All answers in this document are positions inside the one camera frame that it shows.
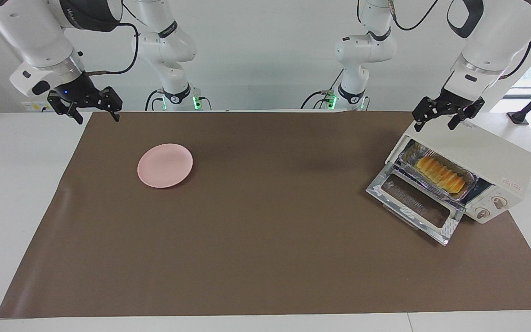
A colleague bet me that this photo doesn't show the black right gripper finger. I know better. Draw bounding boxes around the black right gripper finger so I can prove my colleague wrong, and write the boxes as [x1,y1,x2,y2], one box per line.
[47,90,84,125]
[99,86,124,122]

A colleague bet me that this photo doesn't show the black arm base cable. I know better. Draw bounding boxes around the black arm base cable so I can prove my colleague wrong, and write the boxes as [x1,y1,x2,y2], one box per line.
[300,69,345,110]
[145,89,165,111]

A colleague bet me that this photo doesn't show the brown table mat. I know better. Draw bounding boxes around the brown table mat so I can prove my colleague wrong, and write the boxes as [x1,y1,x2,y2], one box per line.
[0,111,531,319]

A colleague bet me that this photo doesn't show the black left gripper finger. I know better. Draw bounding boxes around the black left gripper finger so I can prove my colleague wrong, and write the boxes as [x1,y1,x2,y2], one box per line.
[448,97,485,130]
[412,96,442,133]

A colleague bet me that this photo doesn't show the pink round plate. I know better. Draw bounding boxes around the pink round plate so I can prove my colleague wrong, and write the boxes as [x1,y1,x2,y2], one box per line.
[137,143,194,189]

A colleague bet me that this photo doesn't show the white wall socket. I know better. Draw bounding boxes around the white wall socket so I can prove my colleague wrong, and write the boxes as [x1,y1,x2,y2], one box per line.
[21,101,55,112]

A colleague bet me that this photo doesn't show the black left arm base cable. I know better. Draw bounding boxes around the black left arm base cable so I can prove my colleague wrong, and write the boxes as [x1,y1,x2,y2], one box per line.
[300,69,345,110]

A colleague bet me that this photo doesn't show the black right arm base cable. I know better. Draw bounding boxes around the black right arm base cable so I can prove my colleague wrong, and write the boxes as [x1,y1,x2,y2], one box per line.
[145,89,165,111]

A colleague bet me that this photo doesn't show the silver aluminium foil tray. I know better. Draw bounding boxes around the silver aluminium foil tray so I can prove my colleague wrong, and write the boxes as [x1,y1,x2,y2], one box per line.
[398,141,478,202]

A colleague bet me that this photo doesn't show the golden ridged bread loaf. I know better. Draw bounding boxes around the golden ridged bread loaf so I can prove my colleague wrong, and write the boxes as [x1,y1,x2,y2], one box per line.
[415,156,466,194]

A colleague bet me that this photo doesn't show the cream toaster oven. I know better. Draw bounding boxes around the cream toaster oven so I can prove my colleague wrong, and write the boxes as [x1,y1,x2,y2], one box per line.
[385,110,531,225]

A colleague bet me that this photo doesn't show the glass oven door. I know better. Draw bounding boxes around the glass oven door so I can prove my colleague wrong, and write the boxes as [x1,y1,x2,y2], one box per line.
[366,162,466,246]

